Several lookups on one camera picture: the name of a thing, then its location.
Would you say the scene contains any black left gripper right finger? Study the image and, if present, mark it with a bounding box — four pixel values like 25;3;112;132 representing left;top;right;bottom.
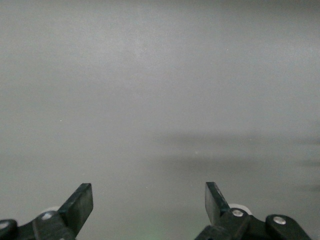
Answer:
205;181;231;226

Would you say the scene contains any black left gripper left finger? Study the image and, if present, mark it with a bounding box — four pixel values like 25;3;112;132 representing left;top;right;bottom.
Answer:
58;182;94;238

